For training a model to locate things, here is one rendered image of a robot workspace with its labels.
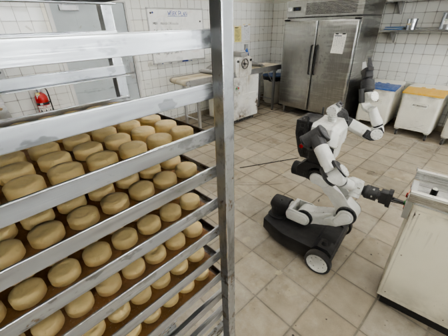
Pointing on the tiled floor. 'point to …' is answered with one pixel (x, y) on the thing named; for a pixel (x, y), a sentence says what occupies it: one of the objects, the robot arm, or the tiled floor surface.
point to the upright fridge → (293, 75)
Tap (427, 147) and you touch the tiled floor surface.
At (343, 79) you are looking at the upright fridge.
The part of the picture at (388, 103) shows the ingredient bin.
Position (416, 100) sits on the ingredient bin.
